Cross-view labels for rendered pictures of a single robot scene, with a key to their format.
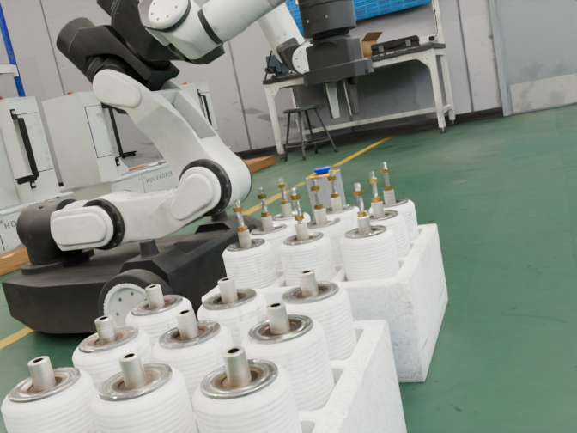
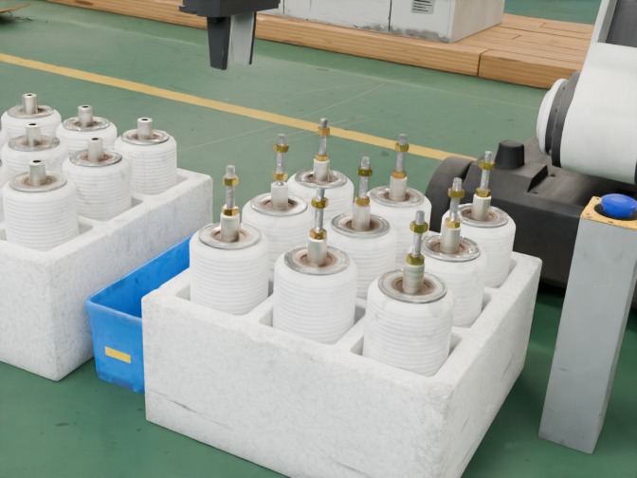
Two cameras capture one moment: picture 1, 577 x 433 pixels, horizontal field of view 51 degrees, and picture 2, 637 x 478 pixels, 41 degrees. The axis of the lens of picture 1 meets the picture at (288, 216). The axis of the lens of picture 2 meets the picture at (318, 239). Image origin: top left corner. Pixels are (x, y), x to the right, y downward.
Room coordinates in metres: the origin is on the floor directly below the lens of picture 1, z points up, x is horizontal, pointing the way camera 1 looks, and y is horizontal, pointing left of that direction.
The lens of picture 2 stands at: (1.22, -1.05, 0.68)
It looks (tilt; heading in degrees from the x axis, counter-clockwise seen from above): 25 degrees down; 94
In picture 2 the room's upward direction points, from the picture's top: 3 degrees clockwise
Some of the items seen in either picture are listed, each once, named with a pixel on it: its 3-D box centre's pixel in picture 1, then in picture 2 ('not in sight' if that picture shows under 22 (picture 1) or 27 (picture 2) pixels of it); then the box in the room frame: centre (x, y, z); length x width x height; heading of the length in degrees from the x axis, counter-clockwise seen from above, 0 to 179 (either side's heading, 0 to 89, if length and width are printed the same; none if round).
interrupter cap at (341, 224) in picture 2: (322, 223); (360, 226); (1.21, -0.06, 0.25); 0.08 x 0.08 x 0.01
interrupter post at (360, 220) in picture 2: (320, 216); (361, 216); (1.21, -0.06, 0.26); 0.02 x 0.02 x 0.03
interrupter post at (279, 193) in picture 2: (301, 232); (279, 195); (1.10, -0.02, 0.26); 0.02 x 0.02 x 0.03
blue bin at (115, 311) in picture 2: not in sight; (181, 304); (0.95, 0.03, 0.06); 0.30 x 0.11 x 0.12; 68
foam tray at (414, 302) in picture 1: (336, 298); (352, 336); (1.21, -0.06, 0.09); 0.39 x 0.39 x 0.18; 68
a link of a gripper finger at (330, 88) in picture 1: (330, 100); (245, 34); (1.07, -0.11, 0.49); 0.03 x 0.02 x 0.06; 147
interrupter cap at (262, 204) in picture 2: (303, 239); (279, 205); (1.10, -0.02, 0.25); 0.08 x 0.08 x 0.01
